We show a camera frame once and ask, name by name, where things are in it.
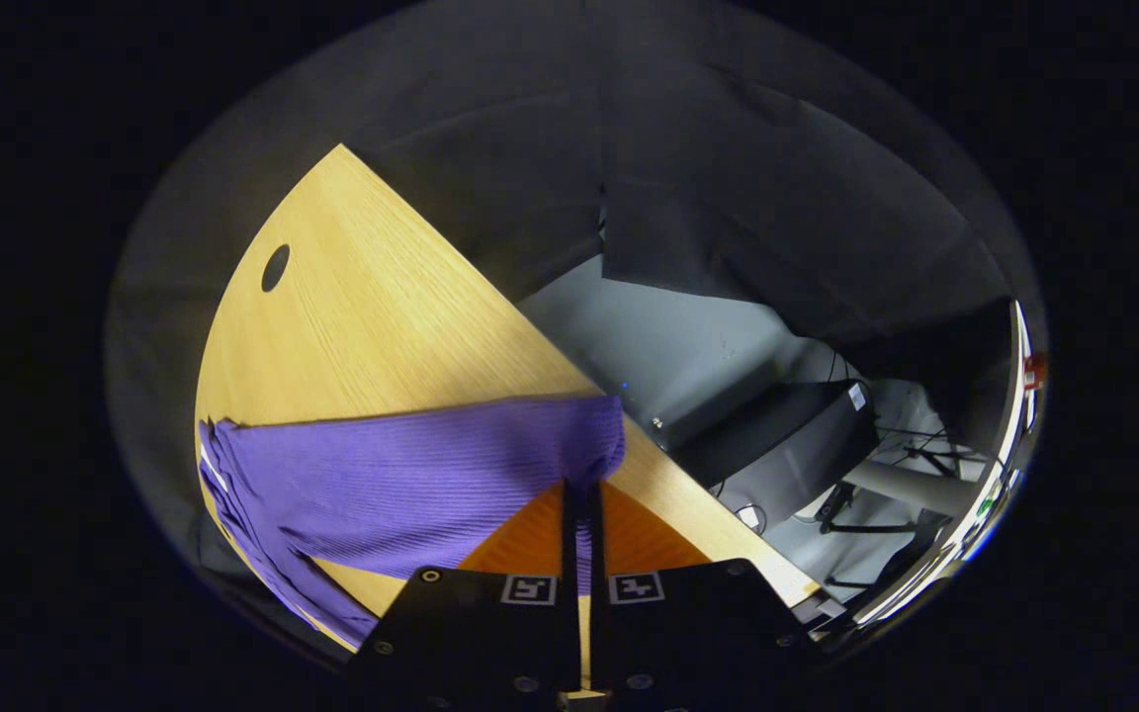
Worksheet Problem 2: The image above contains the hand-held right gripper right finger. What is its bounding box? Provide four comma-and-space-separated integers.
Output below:
588, 481, 820, 712

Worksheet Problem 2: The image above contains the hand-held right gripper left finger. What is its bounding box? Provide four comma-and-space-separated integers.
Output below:
345, 482, 581, 712

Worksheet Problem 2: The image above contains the purple knit garment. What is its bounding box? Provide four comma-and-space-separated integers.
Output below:
197, 395, 628, 650

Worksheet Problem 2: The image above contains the black box with white sticker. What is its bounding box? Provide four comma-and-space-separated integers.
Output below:
673, 380, 879, 530

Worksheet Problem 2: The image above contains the grey computer case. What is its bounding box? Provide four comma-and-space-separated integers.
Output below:
518, 255, 813, 454

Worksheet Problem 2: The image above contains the grey table leg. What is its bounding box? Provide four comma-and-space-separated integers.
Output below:
841, 460, 981, 517

